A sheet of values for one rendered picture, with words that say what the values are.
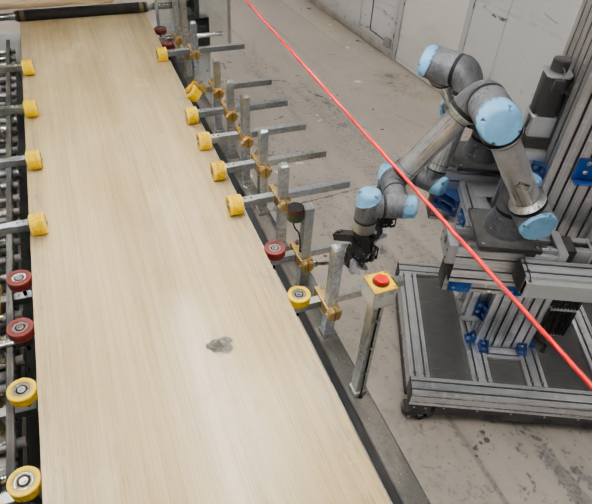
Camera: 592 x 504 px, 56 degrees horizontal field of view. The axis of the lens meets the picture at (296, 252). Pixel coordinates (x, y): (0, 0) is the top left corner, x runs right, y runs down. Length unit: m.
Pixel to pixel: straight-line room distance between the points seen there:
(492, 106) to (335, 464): 1.03
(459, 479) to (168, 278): 1.52
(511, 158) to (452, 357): 1.27
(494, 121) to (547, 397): 1.49
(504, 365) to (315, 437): 1.41
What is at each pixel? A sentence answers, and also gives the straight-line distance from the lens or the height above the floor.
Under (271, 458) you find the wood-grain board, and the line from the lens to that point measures 1.55.
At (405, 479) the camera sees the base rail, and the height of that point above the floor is 0.70.
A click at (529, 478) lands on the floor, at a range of 2.77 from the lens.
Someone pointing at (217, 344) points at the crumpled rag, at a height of 0.91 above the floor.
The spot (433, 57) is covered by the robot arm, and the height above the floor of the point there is 1.53.
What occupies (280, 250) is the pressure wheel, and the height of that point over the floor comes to 0.91.
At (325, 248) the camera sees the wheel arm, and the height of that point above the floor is 0.86.
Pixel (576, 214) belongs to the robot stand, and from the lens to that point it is 2.36.
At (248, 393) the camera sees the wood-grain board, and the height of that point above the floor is 0.90.
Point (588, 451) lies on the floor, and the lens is 2.97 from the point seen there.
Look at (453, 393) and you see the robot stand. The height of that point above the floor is 0.23.
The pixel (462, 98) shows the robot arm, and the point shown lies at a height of 1.55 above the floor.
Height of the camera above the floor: 2.28
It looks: 42 degrees down
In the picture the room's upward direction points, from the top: 4 degrees clockwise
